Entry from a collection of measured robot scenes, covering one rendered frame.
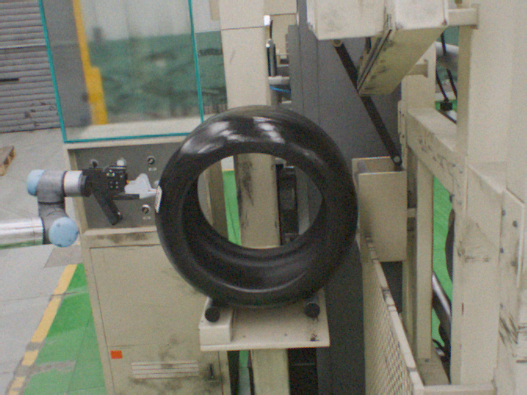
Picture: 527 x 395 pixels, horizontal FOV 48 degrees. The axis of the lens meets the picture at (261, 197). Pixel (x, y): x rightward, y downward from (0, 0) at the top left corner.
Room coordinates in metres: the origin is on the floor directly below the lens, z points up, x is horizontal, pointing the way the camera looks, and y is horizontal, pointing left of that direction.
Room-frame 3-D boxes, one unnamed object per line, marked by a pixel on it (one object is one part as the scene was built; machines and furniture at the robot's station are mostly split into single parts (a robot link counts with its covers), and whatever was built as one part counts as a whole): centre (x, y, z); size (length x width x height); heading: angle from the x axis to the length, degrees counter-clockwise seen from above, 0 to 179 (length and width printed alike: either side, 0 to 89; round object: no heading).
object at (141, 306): (2.41, 0.46, 0.63); 0.56 x 0.41 x 1.27; 86
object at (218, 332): (1.67, 0.15, 0.84); 0.36 x 0.09 x 0.06; 176
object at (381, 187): (1.85, -0.38, 1.05); 0.20 x 0.15 x 0.30; 176
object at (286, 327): (1.66, 0.01, 0.80); 0.37 x 0.36 x 0.02; 86
